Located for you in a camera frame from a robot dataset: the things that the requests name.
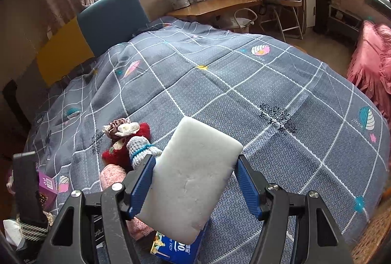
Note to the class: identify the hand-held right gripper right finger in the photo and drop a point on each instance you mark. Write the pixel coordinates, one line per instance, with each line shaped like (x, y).
(247, 187)

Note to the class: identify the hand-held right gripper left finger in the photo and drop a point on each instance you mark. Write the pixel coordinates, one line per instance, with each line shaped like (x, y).
(143, 181)

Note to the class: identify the pink towel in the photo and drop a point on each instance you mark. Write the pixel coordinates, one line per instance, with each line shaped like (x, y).
(111, 178)

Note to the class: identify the grey knitted sock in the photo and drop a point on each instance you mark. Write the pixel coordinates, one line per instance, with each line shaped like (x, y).
(140, 147)

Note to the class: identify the red knitted doll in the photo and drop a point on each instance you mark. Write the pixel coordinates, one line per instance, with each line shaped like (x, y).
(122, 150)

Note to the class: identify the white sponge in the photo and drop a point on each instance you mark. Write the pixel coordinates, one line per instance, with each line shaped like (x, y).
(189, 175)

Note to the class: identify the brown white scrunchie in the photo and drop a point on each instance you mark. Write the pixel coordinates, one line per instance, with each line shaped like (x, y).
(117, 128)

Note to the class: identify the purple cardboard box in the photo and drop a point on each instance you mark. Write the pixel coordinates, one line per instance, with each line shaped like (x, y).
(47, 187)

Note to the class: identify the ornate gold tissue box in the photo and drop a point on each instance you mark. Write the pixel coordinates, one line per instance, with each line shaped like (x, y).
(45, 206)

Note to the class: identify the white tissue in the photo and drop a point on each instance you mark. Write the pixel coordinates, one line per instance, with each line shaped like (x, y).
(13, 232)

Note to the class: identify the blue printed carton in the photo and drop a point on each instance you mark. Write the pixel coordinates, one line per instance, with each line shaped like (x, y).
(177, 248)

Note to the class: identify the grey checked blanket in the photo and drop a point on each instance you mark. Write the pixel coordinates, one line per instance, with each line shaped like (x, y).
(244, 83)

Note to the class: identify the woven floor mat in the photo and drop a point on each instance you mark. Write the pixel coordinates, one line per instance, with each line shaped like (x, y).
(375, 233)

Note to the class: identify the grey yellow blue headboard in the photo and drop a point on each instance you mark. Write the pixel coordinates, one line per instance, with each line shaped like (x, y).
(113, 19)

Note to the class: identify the pink ruffled cover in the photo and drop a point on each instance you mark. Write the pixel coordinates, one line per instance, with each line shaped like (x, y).
(372, 68)

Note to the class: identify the wooden desk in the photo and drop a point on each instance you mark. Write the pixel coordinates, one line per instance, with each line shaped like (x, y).
(213, 8)

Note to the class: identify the white small cabinet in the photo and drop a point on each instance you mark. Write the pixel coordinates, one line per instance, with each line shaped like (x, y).
(311, 4)

